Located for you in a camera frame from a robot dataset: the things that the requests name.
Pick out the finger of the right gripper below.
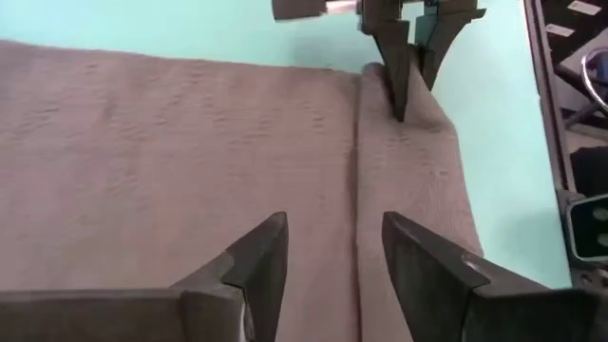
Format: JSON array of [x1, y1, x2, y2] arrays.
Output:
[[360, 21, 412, 123], [416, 9, 486, 91]]

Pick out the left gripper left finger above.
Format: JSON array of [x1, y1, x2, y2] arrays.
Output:
[[0, 211, 290, 342]]

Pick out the grey woven towel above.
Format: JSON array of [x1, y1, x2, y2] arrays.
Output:
[[0, 40, 485, 342]]

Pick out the silver metal ring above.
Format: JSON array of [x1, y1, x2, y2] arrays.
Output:
[[579, 45, 608, 116]]

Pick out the black metal table frame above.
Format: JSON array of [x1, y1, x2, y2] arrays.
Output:
[[522, 0, 608, 291]]

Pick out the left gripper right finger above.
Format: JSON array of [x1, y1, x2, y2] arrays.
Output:
[[381, 211, 608, 342]]

